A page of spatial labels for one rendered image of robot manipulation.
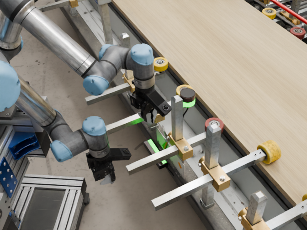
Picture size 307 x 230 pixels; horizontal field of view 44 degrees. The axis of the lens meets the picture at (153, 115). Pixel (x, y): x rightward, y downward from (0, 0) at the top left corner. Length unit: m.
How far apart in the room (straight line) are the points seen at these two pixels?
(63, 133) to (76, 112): 1.77
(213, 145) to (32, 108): 0.60
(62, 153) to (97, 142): 0.12
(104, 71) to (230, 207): 0.84
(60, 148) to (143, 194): 1.30
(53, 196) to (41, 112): 1.11
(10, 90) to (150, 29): 1.33
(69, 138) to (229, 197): 0.81
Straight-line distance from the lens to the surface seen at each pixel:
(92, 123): 1.28
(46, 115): 1.31
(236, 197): 1.75
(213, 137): 1.26
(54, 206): 2.30
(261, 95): 1.79
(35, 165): 2.79
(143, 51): 1.27
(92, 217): 2.45
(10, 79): 0.99
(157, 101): 1.38
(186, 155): 1.58
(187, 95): 1.46
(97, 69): 1.24
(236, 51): 2.03
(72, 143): 1.27
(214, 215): 1.60
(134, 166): 1.54
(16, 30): 1.55
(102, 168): 1.42
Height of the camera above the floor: 2.09
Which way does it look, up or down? 45 degrees down
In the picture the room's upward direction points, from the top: 4 degrees counter-clockwise
